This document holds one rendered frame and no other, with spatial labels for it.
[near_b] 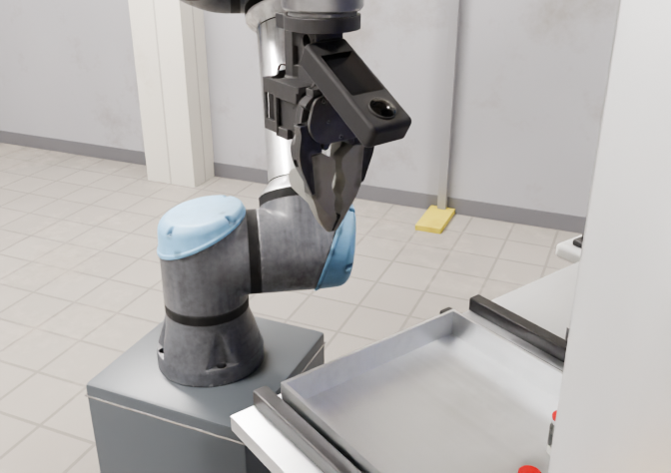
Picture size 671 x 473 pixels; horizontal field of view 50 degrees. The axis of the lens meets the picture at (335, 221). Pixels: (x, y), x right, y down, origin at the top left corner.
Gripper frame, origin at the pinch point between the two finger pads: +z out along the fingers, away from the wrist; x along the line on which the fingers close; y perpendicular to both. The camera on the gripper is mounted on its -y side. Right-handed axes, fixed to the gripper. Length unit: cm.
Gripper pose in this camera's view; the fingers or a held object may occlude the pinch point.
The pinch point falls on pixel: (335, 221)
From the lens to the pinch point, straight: 72.8
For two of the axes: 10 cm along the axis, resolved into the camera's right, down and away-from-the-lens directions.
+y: -6.0, -3.2, 7.3
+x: -8.0, 2.4, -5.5
